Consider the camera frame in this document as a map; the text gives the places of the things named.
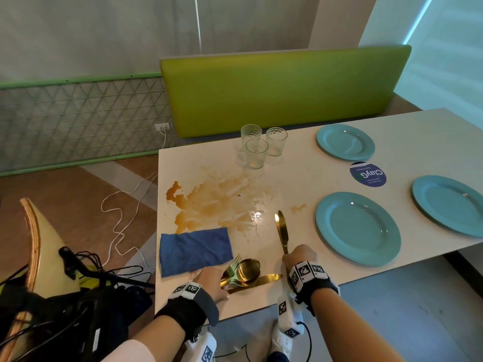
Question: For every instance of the person's left thumb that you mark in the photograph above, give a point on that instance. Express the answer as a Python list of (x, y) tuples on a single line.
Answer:
[(223, 295)]

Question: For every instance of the gold spoon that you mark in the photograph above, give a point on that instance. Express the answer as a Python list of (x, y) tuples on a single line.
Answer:
[(248, 269)]

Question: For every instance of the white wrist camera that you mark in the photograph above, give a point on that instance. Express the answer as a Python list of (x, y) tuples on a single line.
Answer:
[(287, 320), (202, 348)]

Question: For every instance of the person's right fingers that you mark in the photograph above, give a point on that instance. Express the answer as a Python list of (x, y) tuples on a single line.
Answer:
[(287, 260)]

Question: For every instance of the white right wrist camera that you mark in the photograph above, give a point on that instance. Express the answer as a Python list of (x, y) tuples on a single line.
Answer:
[(287, 320)]

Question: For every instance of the green framed mesh railing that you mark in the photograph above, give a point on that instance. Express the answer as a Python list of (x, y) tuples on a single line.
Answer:
[(75, 122)]

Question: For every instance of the brown liquid spill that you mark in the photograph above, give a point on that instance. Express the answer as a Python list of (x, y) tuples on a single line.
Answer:
[(217, 203)]

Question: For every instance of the wooden chair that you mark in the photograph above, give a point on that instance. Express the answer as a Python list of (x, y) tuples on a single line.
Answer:
[(37, 241)]

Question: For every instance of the clear dimpled drinking glass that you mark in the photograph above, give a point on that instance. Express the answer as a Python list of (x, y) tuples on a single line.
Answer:
[(276, 141), (256, 153), (251, 133)]

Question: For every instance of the blue cloth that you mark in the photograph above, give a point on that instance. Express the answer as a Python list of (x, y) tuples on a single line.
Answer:
[(194, 252)]

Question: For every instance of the round blue sticker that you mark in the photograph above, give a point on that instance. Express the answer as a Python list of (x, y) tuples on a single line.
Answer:
[(368, 174)]

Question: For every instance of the green bench backrest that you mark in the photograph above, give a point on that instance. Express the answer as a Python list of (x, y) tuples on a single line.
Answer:
[(279, 90)]

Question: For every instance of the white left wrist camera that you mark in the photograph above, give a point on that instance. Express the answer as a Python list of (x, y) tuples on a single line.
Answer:
[(202, 348)]

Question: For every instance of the person's left forearm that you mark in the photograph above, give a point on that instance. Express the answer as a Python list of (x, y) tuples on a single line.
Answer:
[(160, 337)]

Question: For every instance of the teal plate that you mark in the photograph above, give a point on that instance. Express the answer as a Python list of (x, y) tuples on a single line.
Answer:
[(345, 142), (357, 228), (449, 205)]

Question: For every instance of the gold table knife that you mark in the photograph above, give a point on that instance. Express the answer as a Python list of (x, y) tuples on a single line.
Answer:
[(260, 279), (281, 229)]

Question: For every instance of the person's right hand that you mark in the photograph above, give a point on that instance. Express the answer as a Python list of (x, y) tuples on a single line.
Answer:
[(300, 254)]

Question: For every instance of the person's left hand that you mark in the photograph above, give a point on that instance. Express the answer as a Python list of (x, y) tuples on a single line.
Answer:
[(209, 279)]

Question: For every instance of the person's right forearm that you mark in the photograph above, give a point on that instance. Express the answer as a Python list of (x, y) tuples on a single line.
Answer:
[(345, 327)]

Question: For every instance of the white sleeve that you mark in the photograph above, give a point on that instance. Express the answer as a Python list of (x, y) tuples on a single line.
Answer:
[(128, 352)]

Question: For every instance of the gold fork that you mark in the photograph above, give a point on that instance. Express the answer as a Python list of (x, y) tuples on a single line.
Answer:
[(233, 265)]

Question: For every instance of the white wall socket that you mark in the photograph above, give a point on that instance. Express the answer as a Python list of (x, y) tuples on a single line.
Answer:
[(162, 127)]

